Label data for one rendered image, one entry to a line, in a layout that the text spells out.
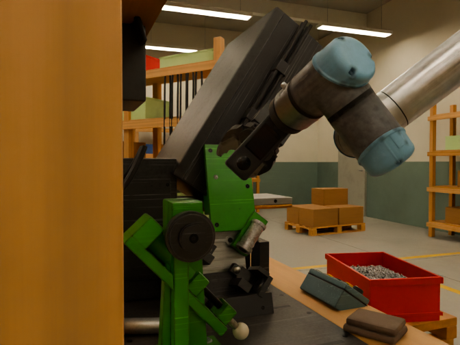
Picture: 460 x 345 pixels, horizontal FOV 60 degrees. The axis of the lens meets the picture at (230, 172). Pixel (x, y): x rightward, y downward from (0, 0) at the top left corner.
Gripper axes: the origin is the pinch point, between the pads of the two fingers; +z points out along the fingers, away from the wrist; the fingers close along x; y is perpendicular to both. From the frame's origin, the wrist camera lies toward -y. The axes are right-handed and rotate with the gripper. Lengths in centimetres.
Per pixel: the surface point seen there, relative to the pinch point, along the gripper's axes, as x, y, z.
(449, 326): -76, 19, 13
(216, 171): 0.4, 5.3, 13.1
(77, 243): 9, -41, -41
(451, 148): -284, 510, 278
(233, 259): -16.3, -6.8, 17.7
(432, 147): -274, 522, 309
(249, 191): -8.8, 7.3, 12.9
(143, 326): -7.6, -31.3, 13.9
